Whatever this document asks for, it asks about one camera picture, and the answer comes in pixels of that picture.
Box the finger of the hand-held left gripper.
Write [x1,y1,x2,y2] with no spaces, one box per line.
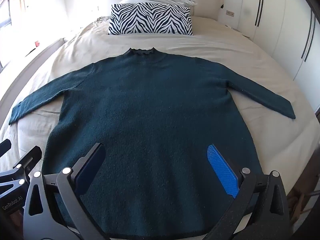
[0,140,12,157]
[0,146,43,197]

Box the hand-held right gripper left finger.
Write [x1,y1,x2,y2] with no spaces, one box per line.
[22,142,106,240]

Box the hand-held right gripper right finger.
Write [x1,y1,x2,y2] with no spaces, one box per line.
[202,144,292,240]

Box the dark teal knit sweater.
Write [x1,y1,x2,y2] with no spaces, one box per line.
[9,47,297,233]

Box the black framed window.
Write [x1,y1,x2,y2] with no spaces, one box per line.
[0,0,15,73]

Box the bed with beige sheet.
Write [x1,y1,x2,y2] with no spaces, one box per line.
[0,15,320,205]

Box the zebra print pillow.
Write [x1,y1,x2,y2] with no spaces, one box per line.
[108,2,194,36]

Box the white wardrobe with black handles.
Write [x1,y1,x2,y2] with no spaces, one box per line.
[240,0,320,100]

